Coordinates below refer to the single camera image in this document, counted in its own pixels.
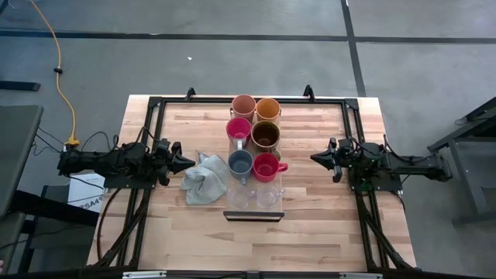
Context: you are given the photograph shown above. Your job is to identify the black table edge rail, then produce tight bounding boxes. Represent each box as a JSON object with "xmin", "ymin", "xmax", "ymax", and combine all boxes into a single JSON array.
[{"xmin": 0, "ymin": 267, "xmax": 496, "ymax": 279}]

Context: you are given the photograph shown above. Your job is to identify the grey side table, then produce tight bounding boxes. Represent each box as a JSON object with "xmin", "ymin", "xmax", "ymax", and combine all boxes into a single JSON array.
[{"xmin": 0, "ymin": 104, "xmax": 44, "ymax": 218}]

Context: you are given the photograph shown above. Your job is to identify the black metal stand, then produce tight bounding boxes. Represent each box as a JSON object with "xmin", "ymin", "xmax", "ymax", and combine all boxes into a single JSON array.
[{"xmin": 0, "ymin": 184, "xmax": 101, "ymax": 279}]

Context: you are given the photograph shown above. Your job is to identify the yellow extension cable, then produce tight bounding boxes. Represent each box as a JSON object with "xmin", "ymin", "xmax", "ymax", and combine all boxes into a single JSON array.
[{"xmin": 29, "ymin": 0, "xmax": 81, "ymax": 148}]

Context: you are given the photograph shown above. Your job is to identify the red mug with white handle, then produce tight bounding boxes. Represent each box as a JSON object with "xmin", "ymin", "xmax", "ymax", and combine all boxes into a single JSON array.
[{"xmin": 226, "ymin": 117, "xmax": 253, "ymax": 150}]

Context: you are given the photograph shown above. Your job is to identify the dark grey metal cart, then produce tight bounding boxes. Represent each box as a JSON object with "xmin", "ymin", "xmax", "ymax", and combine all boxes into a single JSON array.
[{"xmin": 425, "ymin": 96, "xmax": 496, "ymax": 226}]

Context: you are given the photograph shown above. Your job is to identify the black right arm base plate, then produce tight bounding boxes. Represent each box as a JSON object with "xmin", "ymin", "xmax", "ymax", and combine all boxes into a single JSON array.
[{"xmin": 346, "ymin": 170, "xmax": 404, "ymax": 193}]

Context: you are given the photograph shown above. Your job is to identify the clear glass cup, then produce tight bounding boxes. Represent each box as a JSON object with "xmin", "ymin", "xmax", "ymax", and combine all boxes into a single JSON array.
[
  {"xmin": 255, "ymin": 184, "xmax": 286, "ymax": 209},
  {"xmin": 226, "ymin": 185, "xmax": 251, "ymax": 210}
]

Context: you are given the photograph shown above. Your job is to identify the black aluminium table frame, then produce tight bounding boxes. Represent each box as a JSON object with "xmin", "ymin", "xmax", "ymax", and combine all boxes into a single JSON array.
[{"xmin": 88, "ymin": 95, "xmax": 419, "ymax": 272}]

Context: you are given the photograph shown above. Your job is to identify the white cardboard box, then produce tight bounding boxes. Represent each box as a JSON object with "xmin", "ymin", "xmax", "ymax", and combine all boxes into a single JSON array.
[{"xmin": 67, "ymin": 173, "xmax": 108, "ymax": 213}]

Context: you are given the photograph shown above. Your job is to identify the grey crumpled cloth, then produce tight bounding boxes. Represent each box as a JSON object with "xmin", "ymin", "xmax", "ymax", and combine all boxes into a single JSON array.
[{"xmin": 180, "ymin": 151, "xmax": 230, "ymax": 206}]

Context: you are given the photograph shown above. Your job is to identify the orange-yellow plastic cup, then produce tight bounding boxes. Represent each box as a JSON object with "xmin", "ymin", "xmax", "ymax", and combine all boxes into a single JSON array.
[{"xmin": 254, "ymin": 97, "xmax": 282, "ymax": 124}]

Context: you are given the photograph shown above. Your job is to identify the peach plastic cup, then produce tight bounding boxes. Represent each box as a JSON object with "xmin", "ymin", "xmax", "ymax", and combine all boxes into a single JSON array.
[{"xmin": 231, "ymin": 94, "xmax": 257, "ymax": 121}]

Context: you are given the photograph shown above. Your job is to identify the grey-blue mug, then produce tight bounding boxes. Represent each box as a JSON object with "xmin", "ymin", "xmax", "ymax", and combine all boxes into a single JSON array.
[{"xmin": 227, "ymin": 149, "xmax": 255, "ymax": 186}]

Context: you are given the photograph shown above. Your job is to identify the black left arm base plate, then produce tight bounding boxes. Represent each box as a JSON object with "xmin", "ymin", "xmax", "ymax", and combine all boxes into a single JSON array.
[{"xmin": 103, "ymin": 177, "xmax": 157, "ymax": 190}]

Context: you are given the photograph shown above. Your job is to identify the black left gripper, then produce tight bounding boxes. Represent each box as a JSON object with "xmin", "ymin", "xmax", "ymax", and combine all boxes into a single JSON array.
[{"xmin": 154, "ymin": 137, "xmax": 197, "ymax": 187}]

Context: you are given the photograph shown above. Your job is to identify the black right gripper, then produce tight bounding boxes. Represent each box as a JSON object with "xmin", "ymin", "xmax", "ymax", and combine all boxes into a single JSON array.
[{"xmin": 310, "ymin": 137, "xmax": 354, "ymax": 184}]

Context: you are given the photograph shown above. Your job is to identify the black floor cable cover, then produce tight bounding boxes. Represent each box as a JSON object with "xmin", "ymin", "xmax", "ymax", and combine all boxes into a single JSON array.
[{"xmin": 0, "ymin": 80, "xmax": 42, "ymax": 92}]

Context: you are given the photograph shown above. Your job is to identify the thick black hose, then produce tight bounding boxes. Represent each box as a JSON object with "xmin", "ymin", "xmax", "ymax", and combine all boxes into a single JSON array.
[{"xmin": 95, "ymin": 188, "xmax": 122, "ymax": 261}]

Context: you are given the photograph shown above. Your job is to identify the brown green glazed ceramic mug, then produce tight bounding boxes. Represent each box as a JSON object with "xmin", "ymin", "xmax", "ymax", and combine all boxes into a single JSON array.
[{"xmin": 250, "ymin": 119, "xmax": 282, "ymax": 160}]

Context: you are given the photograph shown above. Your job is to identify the light wooden shelf board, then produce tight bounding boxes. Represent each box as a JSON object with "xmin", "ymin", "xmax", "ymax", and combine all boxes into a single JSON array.
[{"xmin": 223, "ymin": 112, "xmax": 286, "ymax": 222}]

